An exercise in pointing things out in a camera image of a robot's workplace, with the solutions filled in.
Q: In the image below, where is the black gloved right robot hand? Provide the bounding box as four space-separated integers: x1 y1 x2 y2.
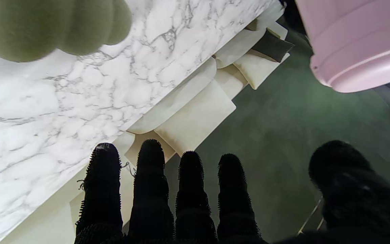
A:
75 139 390 244

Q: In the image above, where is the sponge cup brush red handle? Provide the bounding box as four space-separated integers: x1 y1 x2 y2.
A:
0 0 133 63

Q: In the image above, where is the pink thermos lid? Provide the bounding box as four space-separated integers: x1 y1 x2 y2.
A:
308 19 390 94

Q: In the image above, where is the cream sofa cushion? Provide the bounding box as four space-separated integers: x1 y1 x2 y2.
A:
234 51 290 90
154 80 237 157

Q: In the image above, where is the cream fabric sofa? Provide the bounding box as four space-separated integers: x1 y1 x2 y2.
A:
0 0 295 244

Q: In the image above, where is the dark brown cushion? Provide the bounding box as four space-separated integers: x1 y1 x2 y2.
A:
252 29 295 63

